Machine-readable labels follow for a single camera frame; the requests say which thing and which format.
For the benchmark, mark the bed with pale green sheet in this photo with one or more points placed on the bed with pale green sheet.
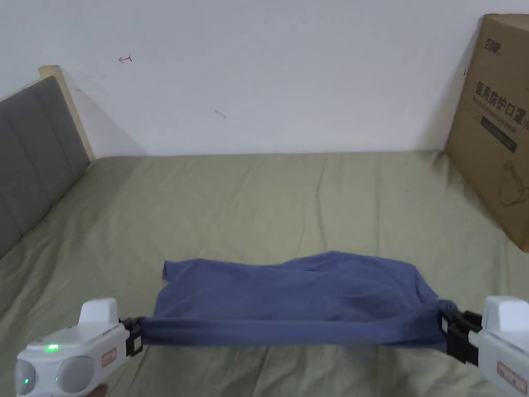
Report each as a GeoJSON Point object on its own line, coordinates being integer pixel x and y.
{"type": "Point", "coordinates": [248, 206]}

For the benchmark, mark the dark blue shirt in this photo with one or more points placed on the dark blue shirt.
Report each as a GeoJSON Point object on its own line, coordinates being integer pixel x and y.
{"type": "Point", "coordinates": [289, 297]}

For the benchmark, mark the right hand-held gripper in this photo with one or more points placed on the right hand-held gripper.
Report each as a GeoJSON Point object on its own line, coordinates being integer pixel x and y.
{"type": "Point", "coordinates": [504, 343]}

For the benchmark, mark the brown cardboard carton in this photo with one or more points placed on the brown cardboard carton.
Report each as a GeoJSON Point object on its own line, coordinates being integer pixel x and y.
{"type": "Point", "coordinates": [487, 165]}

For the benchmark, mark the grey padded headboard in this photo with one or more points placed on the grey padded headboard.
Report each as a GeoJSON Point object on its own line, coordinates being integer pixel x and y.
{"type": "Point", "coordinates": [29, 157]}

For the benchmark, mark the person's left hand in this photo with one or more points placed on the person's left hand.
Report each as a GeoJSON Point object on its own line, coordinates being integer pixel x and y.
{"type": "Point", "coordinates": [96, 391]}

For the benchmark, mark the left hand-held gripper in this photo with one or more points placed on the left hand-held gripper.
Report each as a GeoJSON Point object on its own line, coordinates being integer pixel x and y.
{"type": "Point", "coordinates": [78, 351]}

